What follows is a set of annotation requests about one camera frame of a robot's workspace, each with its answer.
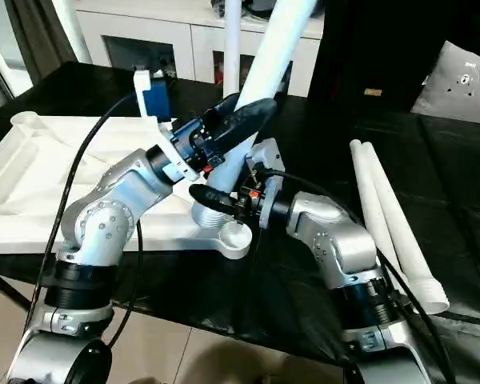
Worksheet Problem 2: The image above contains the white plastic table leg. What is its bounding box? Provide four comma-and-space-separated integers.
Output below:
359, 140, 451, 316
350, 138, 409, 281
222, 0, 242, 97
190, 0, 319, 231

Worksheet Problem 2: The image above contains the white plastic table top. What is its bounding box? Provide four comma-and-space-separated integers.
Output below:
0, 111, 252, 263

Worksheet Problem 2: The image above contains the white glass-door cabinet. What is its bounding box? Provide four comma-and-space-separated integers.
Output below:
75, 0, 325, 97

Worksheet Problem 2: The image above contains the dark grey curtain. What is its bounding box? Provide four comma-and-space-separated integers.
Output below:
7, 0, 79, 81

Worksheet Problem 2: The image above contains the black table mat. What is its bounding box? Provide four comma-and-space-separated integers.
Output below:
0, 59, 480, 369

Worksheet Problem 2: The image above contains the white pillow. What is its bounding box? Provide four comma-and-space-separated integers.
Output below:
411, 39, 480, 125

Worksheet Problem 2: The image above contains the black metal table leg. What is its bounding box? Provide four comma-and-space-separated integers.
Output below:
0, 271, 30, 314

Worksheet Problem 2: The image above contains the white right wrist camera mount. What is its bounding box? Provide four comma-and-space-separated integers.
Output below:
246, 138, 285, 229

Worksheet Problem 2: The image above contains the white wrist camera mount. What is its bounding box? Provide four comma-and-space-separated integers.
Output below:
246, 138, 285, 229
134, 70, 199, 181

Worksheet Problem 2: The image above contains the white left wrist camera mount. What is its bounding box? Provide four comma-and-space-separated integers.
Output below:
134, 70, 199, 181

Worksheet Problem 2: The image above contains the grey bag with black strap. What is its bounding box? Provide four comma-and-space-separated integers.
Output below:
239, 0, 325, 19

